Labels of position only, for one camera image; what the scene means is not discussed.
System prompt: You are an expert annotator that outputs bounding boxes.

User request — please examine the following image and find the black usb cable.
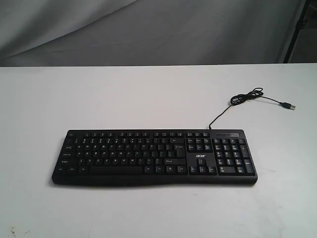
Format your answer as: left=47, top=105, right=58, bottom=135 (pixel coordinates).
left=208, top=87, right=297, bottom=130

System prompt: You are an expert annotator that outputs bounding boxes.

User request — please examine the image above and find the grey backdrop cloth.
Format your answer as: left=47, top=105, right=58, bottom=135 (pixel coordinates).
left=0, top=0, right=305, bottom=66

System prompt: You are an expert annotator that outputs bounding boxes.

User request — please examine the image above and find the black acer keyboard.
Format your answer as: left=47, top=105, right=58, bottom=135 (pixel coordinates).
left=52, top=129, right=258, bottom=186

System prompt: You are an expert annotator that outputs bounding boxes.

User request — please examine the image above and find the black stand pole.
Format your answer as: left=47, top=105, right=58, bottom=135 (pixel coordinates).
left=283, top=0, right=317, bottom=63

